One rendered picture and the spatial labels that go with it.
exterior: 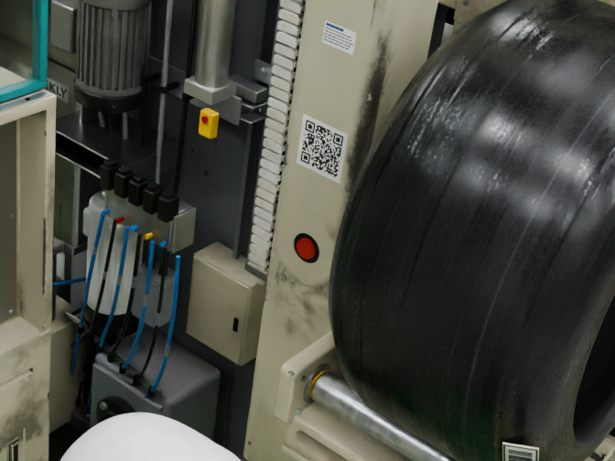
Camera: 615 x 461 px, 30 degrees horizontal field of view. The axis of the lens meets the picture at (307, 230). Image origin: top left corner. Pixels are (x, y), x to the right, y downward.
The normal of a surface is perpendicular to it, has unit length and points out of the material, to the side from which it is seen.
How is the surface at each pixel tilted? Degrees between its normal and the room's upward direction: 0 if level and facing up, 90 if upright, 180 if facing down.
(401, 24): 90
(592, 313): 87
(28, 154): 90
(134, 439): 18
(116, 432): 25
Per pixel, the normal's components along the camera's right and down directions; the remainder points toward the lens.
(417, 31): 0.78, 0.41
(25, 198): -0.61, 0.34
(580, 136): -0.27, -0.46
